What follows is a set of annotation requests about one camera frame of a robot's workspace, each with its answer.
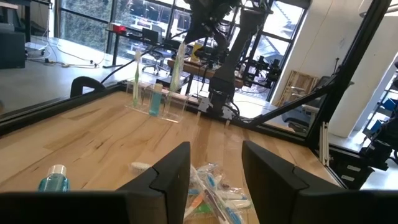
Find green white toothbrush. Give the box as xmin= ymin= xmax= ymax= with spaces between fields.
xmin=132 ymin=50 xmax=142 ymax=107
xmin=169 ymin=42 xmax=187 ymax=93
xmin=193 ymin=202 xmax=213 ymax=215

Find black office chair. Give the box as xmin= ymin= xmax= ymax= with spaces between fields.
xmin=141 ymin=27 xmax=175 ymax=75

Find black box white labels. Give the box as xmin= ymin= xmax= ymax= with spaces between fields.
xmin=329 ymin=146 xmax=374 ymax=190

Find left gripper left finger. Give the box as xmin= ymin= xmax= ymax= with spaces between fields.
xmin=0 ymin=141 xmax=192 ymax=224

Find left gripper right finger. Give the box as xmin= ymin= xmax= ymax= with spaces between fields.
xmin=242 ymin=140 xmax=398 ymax=224

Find wooden pallet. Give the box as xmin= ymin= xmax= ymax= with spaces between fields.
xmin=275 ymin=70 xmax=320 ymax=108

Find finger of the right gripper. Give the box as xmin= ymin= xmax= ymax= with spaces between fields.
xmin=192 ymin=24 xmax=205 ymax=44
xmin=183 ymin=26 xmax=194 ymax=45

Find clear acrylic organizer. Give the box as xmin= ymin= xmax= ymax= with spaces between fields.
xmin=124 ymin=79 xmax=190 ymax=123

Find black floor cabinet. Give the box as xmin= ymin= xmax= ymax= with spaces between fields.
xmin=0 ymin=30 xmax=26 ymax=70

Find silver aluminium extrusion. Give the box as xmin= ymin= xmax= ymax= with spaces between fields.
xmin=319 ymin=121 xmax=331 ymax=166

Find black background robot arms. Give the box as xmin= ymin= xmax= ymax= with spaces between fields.
xmin=242 ymin=55 xmax=282 ymax=90

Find blue mouthwash bottle white cap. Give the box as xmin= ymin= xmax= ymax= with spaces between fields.
xmin=148 ymin=83 xmax=164 ymax=117
xmin=37 ymin=164 xmax=70 ymax=192

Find black desk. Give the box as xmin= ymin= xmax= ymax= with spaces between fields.
xmin=104 ymin=27 xmax=193 ymax=70

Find wooden workbench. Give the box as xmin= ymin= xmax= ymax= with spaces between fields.
xmin=167 ymin=57 xmax=245 ymax=90

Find shelf with blue bins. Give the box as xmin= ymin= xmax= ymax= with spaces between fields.
xmin=362 ymin=71 xmax=398 ymax=138

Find purple white toothbrush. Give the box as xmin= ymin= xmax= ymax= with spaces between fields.
xmin=198 ymin=174 xmax=233 ymax=224

